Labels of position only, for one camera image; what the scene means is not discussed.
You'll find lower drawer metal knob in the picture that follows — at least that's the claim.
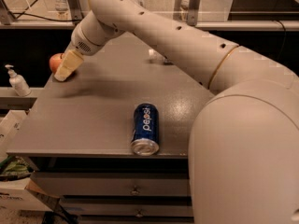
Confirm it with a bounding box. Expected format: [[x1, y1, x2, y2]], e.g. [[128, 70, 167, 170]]
[[135, 210, 144, 218]]

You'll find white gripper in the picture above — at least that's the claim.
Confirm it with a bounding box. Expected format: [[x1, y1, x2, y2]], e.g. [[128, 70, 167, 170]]
[[54, 11, 123, 81]]

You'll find red apple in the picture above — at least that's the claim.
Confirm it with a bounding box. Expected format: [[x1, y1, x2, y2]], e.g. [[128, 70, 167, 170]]
[[49, 53, 64, 74]]

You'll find green item in box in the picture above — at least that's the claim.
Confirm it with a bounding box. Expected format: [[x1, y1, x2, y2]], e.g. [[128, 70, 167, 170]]
[[0, 156, 33, 181]]

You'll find drawer metal knob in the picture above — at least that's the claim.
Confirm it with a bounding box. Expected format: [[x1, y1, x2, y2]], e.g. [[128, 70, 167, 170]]
[[135, 210, 144, 218], [131, 186, 140, 196]]

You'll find blue pepsi can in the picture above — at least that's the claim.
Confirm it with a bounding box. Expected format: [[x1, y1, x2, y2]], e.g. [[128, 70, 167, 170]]
[[131, 103, 159, 156]]

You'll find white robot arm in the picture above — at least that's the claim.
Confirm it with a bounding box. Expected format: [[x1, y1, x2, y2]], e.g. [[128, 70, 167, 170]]
[[54, 0, 299, 224]]

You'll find grey metal railing frame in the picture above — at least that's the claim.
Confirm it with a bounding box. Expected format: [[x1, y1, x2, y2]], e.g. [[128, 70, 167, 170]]
[[1, 0, 299, 31]]

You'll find white pump dispenser bottle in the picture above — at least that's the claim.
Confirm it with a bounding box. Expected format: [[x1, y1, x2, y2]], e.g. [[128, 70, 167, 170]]
[[5, 64, 31, 97]]

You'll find top drawer metal knob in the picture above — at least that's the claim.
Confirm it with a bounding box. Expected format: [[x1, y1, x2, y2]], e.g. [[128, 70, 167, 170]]
[[131, 186, 140, 196]]

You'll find grey drawer cabinet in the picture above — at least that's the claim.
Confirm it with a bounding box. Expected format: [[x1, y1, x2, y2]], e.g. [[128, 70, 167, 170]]
[[8, 34, 212, 224]]

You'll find white cardboard box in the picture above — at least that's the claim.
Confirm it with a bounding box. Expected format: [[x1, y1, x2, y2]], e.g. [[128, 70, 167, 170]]
[[0, 110, 51, 211]]

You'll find clear plastic bottle white label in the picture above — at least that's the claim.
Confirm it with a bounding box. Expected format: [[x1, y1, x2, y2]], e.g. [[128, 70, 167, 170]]
[[149, 49, 170, 64]]

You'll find black cable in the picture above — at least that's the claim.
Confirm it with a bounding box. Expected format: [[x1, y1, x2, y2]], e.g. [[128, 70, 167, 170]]
[[8, 0, 82, 23]]

